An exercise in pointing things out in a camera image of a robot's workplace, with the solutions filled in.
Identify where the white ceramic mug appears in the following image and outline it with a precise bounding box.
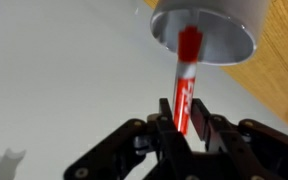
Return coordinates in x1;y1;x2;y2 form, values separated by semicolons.
150;0;270;66

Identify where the red whiteboard marker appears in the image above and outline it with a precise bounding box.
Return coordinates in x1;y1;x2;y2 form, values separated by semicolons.
173;26;202;135

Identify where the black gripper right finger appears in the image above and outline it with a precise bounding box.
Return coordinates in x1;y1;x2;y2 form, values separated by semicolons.
191;99;288;180

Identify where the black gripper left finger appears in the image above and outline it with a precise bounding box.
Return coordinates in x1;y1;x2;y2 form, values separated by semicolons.
63;98;197;180

